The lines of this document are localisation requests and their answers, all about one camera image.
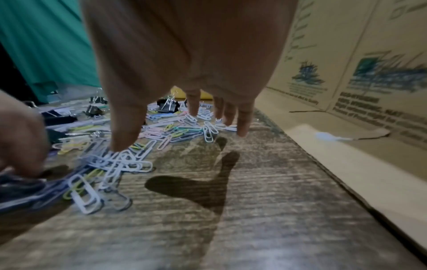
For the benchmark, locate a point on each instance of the person's right hand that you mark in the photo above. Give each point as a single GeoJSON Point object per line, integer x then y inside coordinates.
{"type": "Point", "coordinates": [186, 47]}

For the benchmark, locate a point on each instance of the group of black binder clips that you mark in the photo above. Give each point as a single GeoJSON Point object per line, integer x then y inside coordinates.
{"type": "Point", "coordinates": [166, 106]}

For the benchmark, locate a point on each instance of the bunch of coloured paper clips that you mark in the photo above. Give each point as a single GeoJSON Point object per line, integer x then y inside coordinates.
{"type": "Point", "coordinates": [26, 189]}

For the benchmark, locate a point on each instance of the wooden table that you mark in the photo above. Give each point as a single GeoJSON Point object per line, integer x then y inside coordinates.
{"type": "Point", "coordinates": [283, 211]}

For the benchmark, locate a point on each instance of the yellow divided sorting bin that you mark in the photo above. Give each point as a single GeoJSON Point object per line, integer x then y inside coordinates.
{"type": "Point", "coordinates": [178, 92]}

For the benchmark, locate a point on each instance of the person's left hand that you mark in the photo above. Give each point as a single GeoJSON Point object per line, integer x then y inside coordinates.
{"type": "Point", "coordinates": [20, 137]}

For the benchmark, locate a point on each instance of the teal curtain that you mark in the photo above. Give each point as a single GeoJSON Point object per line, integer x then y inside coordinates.
{"type": "Point", "coordinates": [43, 39]}

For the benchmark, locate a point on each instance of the brown cardboard box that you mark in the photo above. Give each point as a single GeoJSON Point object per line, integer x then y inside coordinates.
{"type": "Point", "coordinates": [350, 52]}

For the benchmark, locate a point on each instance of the pile of coloured paper clips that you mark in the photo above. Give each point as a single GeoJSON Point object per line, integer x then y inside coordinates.
{"type": "Point", "coordinates": [115, 163]}

